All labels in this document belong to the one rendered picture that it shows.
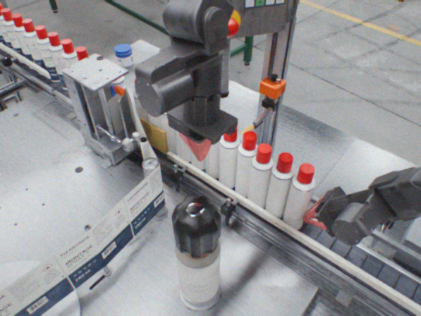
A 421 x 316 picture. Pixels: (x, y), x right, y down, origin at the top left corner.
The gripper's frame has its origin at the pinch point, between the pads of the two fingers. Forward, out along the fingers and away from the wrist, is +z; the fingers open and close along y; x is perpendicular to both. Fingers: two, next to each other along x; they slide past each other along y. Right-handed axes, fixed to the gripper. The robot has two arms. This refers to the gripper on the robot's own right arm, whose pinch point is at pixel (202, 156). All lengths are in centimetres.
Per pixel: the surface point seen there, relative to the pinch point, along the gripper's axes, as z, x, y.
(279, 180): 15.0, 17.2, 8.1
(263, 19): -14.1, 26.7, -7.0
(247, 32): -11.6, 24.0, -8.8
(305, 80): 113, 207, -70
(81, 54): 11, 18, -64
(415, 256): 22, 24, 39
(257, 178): 17.8, 16.6, 3.0
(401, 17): 108, 368, -52
